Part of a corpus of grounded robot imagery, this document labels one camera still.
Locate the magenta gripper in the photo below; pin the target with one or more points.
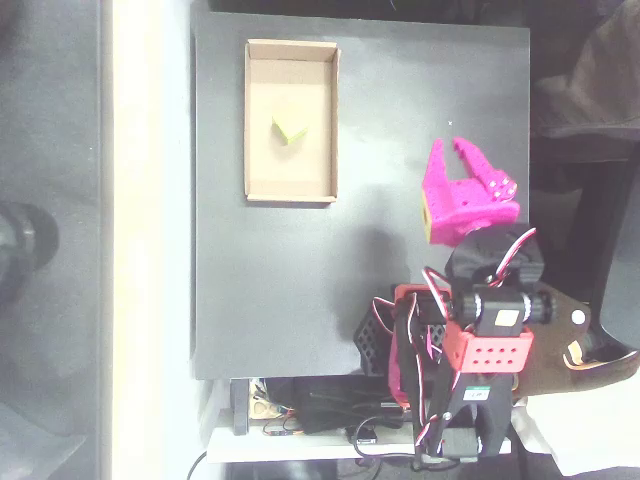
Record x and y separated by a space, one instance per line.
462 212

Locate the lime green cube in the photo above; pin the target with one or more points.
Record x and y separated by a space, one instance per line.
280 131

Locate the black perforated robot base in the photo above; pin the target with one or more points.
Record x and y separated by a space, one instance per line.
370 345

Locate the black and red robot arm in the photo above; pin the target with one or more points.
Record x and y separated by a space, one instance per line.
485 415

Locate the cardboard box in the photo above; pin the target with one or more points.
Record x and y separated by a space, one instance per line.
290 75

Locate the brown fabric garment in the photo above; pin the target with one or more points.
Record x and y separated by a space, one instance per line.
585 75

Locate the black power adapter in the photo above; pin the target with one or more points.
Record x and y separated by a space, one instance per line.
320 412

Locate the small black plug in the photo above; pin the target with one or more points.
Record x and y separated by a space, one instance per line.
365 436

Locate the light wooden piece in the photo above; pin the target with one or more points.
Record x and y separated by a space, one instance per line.
262 407

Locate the white shelf board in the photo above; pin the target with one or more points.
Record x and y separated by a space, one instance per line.
280 447

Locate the black round object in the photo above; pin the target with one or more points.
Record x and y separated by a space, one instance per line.
25 245

